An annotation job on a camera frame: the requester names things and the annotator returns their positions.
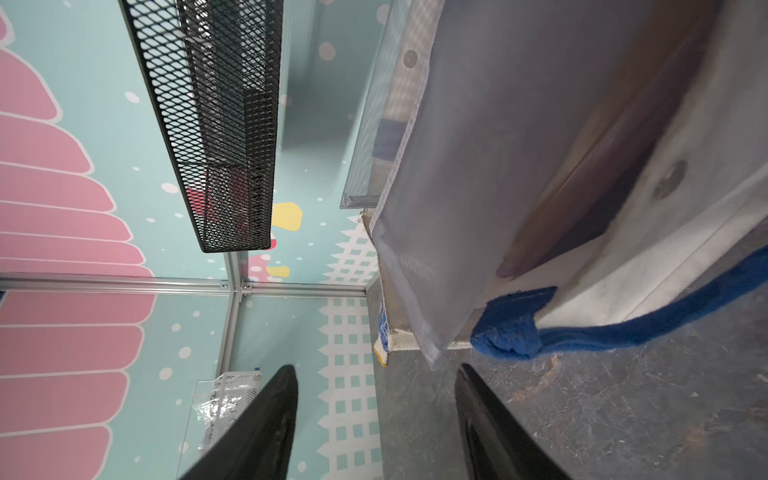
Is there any white grey mesh pouch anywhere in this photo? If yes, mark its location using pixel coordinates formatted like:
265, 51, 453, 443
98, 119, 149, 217
340, 1, 411, 210

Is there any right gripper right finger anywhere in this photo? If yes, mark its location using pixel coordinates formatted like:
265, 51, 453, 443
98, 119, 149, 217
454, 363, 569, 479

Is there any black wire mesh basket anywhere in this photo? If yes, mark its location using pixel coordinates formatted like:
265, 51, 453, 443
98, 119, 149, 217
120, 1, 284, 253

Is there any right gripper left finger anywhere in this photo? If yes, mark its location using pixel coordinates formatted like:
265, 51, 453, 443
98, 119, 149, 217
182, 364, 299, 480

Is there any pink brown mesh pouch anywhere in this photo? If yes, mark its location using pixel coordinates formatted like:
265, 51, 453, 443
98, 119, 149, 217
496, 1, 721, 280

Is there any cream canvas tote bag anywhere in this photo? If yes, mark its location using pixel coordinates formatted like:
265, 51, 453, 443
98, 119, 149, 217
368, 1, 767, 360

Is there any dark grey mesh pouch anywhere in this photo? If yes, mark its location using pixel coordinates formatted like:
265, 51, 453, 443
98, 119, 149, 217
372, 1, 653, 363

